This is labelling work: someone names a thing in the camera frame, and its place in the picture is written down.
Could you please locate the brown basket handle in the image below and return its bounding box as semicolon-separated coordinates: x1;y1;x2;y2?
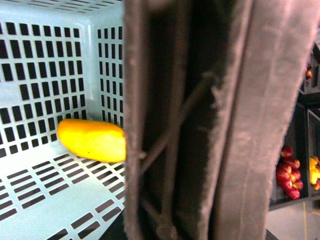
123;0;320;240

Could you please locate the yellow mango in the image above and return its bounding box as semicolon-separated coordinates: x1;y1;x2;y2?
57;119;127;163

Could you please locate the light blue plastic basket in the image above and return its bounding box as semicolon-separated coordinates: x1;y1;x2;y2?
0;0;125;240

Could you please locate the pile of red fruit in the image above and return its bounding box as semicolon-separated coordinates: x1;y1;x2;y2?
275;145;304;200

